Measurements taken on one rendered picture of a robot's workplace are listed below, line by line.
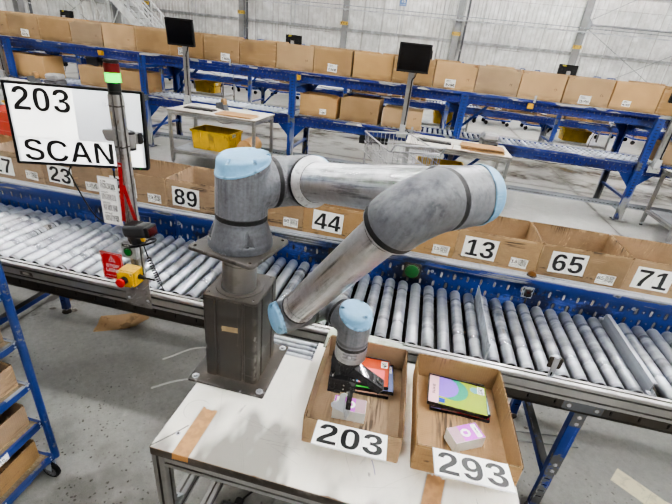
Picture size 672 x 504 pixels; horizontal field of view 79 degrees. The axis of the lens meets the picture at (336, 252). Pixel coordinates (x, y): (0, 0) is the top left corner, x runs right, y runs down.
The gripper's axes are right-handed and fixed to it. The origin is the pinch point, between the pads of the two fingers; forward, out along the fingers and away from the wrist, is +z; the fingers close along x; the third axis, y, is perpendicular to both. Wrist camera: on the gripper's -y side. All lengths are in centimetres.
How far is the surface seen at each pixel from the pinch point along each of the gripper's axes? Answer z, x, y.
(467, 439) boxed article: -1.7, 4.8, -35.3
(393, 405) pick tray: 2.6, -6.7, -14.1
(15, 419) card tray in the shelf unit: 38, 2, 122
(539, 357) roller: 4, -47, -72
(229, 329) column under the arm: -17.9, -4.6, 40.2
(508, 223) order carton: -23, -124, -69
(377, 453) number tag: -8.2, 20.6, -9.0
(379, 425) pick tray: 2.5, 2.4, -10.0
